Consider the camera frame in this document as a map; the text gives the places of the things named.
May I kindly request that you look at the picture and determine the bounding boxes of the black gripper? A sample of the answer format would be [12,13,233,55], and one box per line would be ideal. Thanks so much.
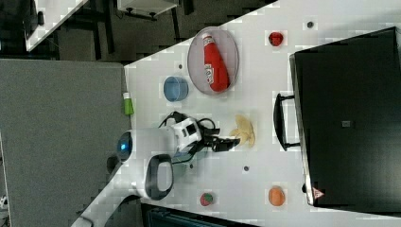
[199,128,240,152]

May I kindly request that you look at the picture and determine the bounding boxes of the peeled toy banana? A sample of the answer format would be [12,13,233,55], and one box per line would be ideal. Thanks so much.
[230,114,255,148]

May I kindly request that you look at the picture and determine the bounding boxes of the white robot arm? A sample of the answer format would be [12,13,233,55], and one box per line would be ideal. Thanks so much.
[71,112,240,227]

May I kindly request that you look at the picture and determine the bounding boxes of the red toy strawberry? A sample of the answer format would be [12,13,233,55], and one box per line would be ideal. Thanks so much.
[200,193,214,206]

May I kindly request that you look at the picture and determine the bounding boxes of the red ketchup bottle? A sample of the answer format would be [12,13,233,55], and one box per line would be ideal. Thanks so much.
[201,33,230,93]

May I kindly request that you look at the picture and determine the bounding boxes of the blue bowl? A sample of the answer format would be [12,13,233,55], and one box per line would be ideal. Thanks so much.
[164,77,189,102]

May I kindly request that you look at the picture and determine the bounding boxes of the orange toy fruit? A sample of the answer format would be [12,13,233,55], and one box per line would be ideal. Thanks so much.
[269,187,286,206]

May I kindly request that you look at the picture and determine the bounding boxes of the pink plate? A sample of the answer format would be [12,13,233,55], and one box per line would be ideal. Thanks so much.
[187,26,239,96]

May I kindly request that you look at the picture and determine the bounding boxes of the green bottle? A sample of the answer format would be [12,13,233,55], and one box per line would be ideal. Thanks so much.
[123,93,134,115]

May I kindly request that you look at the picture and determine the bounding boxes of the red toy apple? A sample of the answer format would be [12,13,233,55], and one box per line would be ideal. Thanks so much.
[269,32,284,46]

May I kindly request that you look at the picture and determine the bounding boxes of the black toaster oven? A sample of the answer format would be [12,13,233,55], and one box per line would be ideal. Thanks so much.
[289,27,401,217]

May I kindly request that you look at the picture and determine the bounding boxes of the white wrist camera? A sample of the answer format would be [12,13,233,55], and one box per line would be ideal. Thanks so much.
[172,117,201,150]

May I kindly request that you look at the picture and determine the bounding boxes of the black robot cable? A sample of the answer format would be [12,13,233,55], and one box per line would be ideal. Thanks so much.
[158,111,218,165]

